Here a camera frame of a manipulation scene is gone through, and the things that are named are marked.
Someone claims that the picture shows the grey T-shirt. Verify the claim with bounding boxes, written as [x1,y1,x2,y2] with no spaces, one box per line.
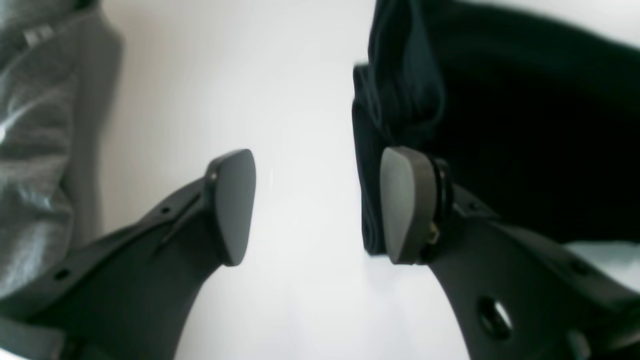
[0,0,122,297]

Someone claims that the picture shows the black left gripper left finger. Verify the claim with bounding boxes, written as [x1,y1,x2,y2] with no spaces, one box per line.
[0,149,256,360]

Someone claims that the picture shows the black T-shirt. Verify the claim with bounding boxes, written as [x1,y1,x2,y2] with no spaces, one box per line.
[352,0,640,256]

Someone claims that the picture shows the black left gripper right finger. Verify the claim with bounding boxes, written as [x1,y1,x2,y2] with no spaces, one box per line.
[379,146,640,360]

